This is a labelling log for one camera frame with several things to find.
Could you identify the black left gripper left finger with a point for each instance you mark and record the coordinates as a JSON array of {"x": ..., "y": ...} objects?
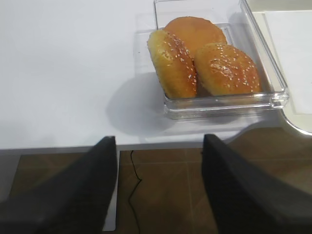
[{"x": 74, "y": 201}]

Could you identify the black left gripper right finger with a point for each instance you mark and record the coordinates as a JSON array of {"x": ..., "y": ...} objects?
[{"x": 246, "y": 200}]

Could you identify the right sesame bun top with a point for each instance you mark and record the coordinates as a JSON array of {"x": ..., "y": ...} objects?
[{"x": 223, "y": 69}]

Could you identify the sesame bun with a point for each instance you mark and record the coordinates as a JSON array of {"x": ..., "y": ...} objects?
[
  {"x": 173, "y": 65},
  {"x": 223, "y": 69}
]

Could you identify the clear plastic bun container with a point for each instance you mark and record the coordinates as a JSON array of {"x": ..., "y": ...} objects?
[{"x": 238, "y": 24}]

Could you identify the left sesame bun top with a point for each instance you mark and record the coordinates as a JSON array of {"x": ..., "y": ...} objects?
[{"x": 173, "y": 65}]

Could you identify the silver metal tray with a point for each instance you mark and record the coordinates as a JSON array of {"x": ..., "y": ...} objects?
[{"x": 300, "y": 122}]

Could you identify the plain bun bottom in container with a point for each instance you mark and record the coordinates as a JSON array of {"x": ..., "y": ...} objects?
[{"x": 195, "y": 32}]

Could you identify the white paper tray liner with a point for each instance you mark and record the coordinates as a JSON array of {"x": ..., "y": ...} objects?
[{"x": 291, "y": 32}]

